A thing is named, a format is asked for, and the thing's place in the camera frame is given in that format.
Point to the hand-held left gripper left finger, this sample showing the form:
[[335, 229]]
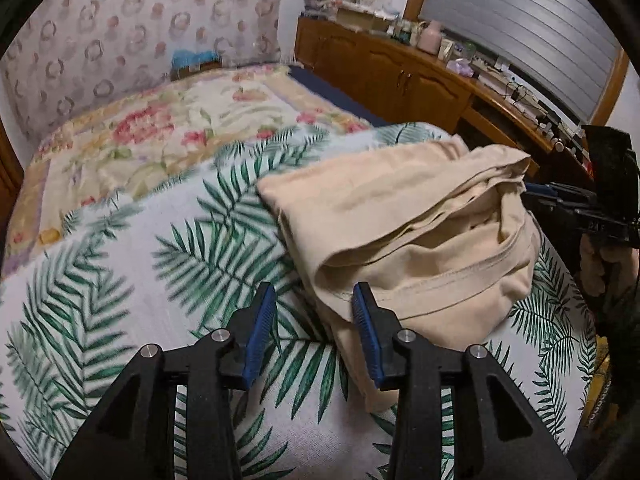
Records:
[[260, 330]]

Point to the grey window blind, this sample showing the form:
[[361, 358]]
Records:
[[515, 15]]

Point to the pink thermos jug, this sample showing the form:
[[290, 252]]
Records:
[[430, 37]]

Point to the purple tape dispenser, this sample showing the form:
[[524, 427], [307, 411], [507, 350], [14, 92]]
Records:
[[460, 66]]

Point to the open cardboard box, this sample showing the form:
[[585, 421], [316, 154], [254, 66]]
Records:
[[360, 19]]

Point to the wooden sideboard cabinet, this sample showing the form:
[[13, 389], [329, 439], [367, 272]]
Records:
[[390, 75]]

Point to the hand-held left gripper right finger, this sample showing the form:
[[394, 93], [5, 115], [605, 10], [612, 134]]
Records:
[[367, 335]]

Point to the beige printed t-shirt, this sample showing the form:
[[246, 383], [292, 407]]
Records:
[[390, 220]]

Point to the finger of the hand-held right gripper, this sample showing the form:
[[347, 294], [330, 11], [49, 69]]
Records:
[[555, 200]]

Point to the leaf print blanket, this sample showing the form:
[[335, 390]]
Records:
[[150, 260]]

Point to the person's right hand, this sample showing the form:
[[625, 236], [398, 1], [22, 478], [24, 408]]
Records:
[[595, 265]]

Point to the floral bedspread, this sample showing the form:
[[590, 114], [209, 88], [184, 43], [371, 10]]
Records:
[[165, 130]]

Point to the circle print sheer curtain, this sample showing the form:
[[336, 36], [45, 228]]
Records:
[[125, 25]]

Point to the cardboard box with blue cloth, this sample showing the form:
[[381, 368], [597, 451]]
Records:
[[192, 59]]

